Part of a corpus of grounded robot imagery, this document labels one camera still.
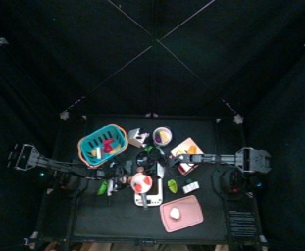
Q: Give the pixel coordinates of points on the teal basket with orange rim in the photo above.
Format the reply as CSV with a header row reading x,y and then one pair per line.
x,y
103,144

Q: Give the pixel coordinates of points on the green toy leaf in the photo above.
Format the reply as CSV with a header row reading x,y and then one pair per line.
x,y
172,185

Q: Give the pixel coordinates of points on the red toy food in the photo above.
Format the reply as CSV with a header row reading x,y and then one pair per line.
x,y
109,146

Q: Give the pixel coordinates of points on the purple toy eggplant piece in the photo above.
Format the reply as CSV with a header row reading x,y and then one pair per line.
x,y
158,138

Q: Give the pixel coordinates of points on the white bowl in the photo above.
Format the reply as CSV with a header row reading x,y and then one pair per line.
x,y
162,136

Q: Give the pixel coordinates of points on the pink cutting board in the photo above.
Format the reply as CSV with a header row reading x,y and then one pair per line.
x,y
181,213

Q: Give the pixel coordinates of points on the red and white toy mushroom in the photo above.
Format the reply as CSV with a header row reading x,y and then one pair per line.
x,y
141,183

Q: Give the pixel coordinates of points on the green toy carrot top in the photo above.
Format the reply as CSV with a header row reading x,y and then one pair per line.
x,y
150,149

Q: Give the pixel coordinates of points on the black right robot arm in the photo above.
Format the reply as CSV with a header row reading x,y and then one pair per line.
x,y
220,159

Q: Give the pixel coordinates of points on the green toy pea pod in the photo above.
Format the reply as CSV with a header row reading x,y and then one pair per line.
x,y
102,188

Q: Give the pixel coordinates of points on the wooden board with orange picture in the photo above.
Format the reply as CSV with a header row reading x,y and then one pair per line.
x,y
188,151

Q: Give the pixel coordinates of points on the white toy utensil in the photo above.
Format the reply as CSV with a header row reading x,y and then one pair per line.
x,y
110,188

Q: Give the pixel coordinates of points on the white toy garlic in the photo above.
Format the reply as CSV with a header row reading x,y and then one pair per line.
x,y
174,213

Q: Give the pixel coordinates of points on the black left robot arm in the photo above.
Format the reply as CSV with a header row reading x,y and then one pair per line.
x,y
50,162

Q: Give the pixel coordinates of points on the yellow toy food piece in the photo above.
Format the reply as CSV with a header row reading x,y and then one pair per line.
x,y
93,152

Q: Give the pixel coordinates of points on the white toy cube box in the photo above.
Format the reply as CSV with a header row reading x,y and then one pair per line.
x,y
138,137

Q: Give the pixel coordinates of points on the white text label sticker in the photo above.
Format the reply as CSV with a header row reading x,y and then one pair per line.
x,y
241,223

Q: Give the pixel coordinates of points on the yellow toy food slice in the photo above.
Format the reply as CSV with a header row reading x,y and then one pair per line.
x,y
164,135

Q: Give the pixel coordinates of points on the small white toy block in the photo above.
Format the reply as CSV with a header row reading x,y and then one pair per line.
x,y
190,187

